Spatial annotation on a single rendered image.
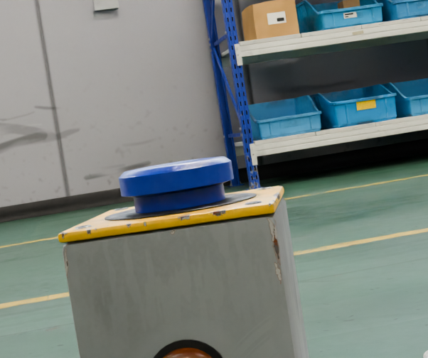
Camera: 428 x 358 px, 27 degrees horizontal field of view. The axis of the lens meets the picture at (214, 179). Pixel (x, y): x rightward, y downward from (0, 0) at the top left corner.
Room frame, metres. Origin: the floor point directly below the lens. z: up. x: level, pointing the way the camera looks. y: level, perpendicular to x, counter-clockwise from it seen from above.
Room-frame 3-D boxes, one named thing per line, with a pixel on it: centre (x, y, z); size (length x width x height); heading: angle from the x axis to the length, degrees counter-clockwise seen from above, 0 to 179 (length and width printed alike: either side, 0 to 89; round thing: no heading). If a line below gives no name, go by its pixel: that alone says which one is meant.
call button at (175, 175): (0.31, 0.01, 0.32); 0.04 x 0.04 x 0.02
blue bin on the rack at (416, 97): (5.20, -1.27, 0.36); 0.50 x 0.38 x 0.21; 10
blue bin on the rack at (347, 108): (5.12, -0.84, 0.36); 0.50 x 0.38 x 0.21; 10
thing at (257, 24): (5.00, -0.44, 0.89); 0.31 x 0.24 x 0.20; 9
